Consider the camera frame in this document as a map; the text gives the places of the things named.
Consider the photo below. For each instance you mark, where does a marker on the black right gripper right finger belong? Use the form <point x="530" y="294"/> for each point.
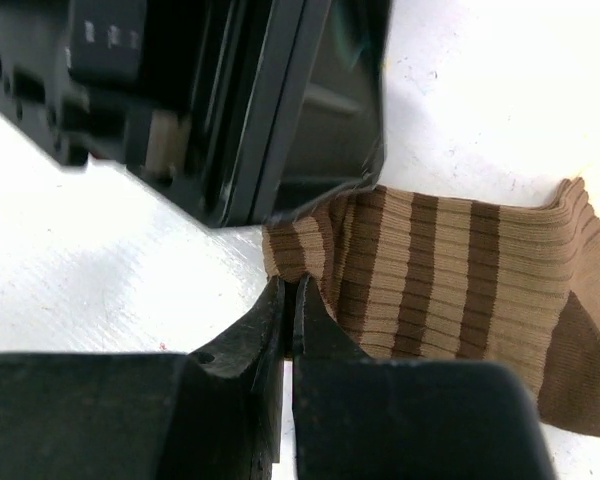
<point x="357" y="417"/>

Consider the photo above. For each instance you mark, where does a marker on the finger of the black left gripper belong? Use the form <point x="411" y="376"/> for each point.
<point x="314" y="120"/>

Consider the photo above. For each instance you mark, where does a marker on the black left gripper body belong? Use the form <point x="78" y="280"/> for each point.
<point x="162" y="87"/>

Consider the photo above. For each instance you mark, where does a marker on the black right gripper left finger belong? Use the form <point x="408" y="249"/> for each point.
<point x="227" y="419"/>

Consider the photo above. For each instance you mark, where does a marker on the brown striped sock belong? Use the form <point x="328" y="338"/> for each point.
<point x="412" y="275"/>

